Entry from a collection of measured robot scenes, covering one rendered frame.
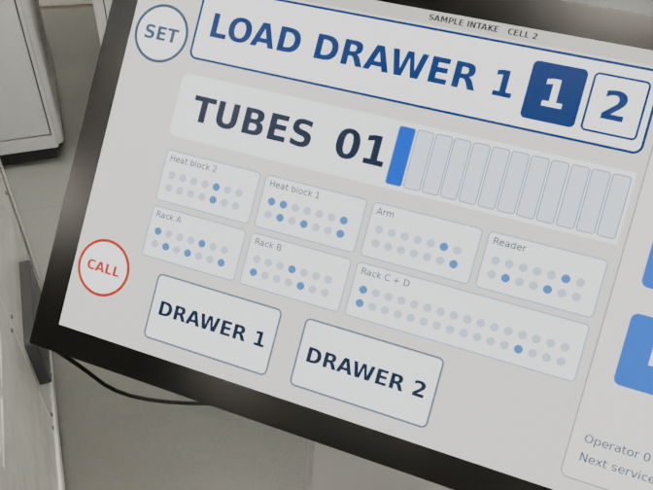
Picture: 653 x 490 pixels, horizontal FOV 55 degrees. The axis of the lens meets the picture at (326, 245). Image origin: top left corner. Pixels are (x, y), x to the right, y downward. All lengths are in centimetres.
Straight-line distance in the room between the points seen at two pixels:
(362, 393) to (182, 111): 23
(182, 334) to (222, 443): 112
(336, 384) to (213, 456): 114
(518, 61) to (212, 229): 23
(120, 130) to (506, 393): 31
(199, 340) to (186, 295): 3
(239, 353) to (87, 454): 119
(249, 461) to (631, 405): 120
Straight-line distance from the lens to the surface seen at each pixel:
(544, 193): 41
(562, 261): 41
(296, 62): 44
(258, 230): 43
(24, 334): 140
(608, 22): 44
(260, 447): 155
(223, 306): 44
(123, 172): 47
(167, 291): 45
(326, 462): 68
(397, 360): 41
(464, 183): 41
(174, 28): 48
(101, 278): 48
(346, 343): 42
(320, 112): 43
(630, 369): 42
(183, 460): 155
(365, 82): 42
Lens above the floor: 133
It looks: 41 degrees down
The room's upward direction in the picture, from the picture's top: 4 degrees clockwise
